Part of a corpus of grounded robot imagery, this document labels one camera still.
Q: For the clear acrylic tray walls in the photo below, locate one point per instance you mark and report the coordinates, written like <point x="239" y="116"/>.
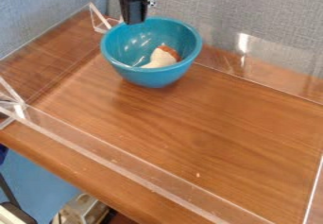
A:
<point x="220" y="149"/>

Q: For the blue bowl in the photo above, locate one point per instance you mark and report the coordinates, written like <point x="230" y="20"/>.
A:
<point x="127" y="47"/>

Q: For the black stand leg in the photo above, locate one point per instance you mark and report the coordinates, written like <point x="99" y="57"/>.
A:
<point x="11" y="211"/>

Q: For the white power strip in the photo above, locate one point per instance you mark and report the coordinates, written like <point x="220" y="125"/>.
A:
<point x="81" y="210"/>

